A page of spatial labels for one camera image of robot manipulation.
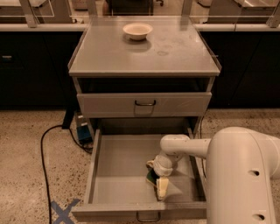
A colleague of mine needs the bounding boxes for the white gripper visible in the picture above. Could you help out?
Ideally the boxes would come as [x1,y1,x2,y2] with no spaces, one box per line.
[146,154,182,200]

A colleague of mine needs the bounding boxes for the green yellow sponge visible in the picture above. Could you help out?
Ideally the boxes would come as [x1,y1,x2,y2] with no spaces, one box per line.
[146,169,159,186]

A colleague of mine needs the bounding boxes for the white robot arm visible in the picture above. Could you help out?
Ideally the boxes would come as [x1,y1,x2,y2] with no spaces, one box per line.
[147,127,280,224]

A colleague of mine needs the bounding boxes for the open middle drawer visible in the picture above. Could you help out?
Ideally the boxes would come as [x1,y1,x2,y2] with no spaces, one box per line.
[72,129,207,222]

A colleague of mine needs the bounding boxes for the closed top drawer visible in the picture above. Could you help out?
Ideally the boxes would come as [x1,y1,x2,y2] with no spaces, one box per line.
[77,92,212,118]

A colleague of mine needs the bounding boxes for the grey drawer cabinet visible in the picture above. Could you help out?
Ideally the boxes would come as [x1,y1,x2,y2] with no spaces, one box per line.
[68,16,221,135]

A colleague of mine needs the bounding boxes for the dark back counter cabinets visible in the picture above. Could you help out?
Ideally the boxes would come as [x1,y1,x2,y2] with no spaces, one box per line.
[0,31,82,110]

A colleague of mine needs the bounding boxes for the blue box on floor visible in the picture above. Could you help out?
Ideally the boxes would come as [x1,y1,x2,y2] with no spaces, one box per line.
[75,113,92,144]

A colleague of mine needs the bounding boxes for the blue tape cross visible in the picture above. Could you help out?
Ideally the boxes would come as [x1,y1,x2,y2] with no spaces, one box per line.
[51,199,80,224]

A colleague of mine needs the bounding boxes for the white bowl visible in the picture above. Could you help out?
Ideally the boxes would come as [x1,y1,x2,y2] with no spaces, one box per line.
[122,23,153,41]

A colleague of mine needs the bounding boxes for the black cable right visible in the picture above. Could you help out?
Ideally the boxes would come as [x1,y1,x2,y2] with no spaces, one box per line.
[199,115,207,179]

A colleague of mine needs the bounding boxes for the black cable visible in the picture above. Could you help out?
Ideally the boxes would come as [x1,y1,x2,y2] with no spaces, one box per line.
[39,124,94,224]
[199,115,207,179]

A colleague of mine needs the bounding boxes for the black cable left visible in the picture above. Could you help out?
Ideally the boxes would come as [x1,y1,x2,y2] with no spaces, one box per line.
[39,124,94,224]

